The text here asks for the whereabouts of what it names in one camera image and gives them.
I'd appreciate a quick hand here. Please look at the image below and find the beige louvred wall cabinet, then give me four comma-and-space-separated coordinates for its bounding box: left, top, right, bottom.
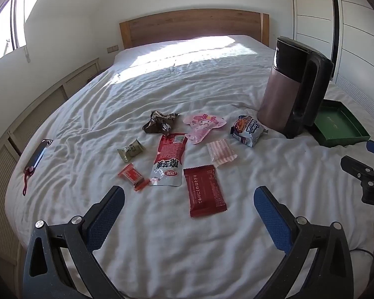
0, 58, 100, 287

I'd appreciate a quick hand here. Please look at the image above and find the small red candy packet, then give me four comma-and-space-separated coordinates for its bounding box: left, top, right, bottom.
118, 163, 151, 191

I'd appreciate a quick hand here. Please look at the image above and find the pink striped candy packet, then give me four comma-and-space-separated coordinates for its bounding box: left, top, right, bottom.
206, 140, 238, 167

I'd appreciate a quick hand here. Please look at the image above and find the white sliding wardrobe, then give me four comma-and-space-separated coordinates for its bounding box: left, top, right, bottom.
290, 0, 374, 128

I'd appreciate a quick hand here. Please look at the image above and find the pink cartoon snack packet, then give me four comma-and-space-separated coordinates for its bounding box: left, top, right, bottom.
183, 112, 227, 145

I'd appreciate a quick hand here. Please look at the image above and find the black cable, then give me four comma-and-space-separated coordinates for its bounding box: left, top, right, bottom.
349, 247, 374, 262

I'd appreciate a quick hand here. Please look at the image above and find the pink black electric kettle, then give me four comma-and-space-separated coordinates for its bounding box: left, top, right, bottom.
257, 36, 335, 140

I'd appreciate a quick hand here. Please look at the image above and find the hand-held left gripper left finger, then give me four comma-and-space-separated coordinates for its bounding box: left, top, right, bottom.
22, 186, 125, 299

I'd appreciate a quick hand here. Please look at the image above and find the small olive green packet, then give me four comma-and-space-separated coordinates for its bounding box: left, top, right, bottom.
117, 138, 144, 163

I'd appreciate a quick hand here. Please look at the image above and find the red phone strap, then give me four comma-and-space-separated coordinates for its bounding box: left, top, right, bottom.
22, 166, 35, 197

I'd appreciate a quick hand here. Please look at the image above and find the black phone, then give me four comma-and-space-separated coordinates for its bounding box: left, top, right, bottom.
24, 139, 53, 170

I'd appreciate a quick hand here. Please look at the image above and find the dark red snack packet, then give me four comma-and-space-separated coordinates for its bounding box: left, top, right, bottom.
183, 165, 228, 219

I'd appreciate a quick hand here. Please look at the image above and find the white blue cake packet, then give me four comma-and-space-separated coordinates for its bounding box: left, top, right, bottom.
231, 115, 269, 148

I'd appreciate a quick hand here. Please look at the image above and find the long red white snack packet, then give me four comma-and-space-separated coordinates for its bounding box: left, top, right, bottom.
149, 133, 187, 187

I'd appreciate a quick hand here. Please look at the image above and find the brown snack wrapper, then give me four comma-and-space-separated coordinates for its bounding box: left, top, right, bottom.
142, 110, 180, 135

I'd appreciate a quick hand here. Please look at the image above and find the window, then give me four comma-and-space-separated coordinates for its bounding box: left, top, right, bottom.
0, 0, 27, 66

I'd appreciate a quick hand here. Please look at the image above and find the green cardboard tray box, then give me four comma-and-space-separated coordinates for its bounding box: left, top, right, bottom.
305, 99, 371, 148

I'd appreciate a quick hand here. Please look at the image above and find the wooden headboard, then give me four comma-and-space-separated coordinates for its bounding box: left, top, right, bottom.
119, 9, 270, 50

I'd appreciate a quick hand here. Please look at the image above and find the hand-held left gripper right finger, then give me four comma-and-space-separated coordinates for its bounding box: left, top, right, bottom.
253, 186, 354, 299

